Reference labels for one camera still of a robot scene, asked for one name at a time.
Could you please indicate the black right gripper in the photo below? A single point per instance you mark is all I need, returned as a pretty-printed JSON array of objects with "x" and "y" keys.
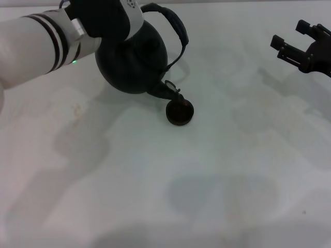
[{"x": 320, "y": 56}]

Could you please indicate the white black left wrist housing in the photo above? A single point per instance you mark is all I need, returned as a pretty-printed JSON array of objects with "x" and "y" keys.
[{"x": 108, "y": 23}]

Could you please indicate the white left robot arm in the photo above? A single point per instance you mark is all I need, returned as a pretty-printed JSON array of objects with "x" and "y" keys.
[{"x": 26, "y": 46}]

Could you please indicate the small dark brown teacup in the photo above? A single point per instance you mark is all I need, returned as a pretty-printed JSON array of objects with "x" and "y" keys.
[{"x": 179, "y": 113}]

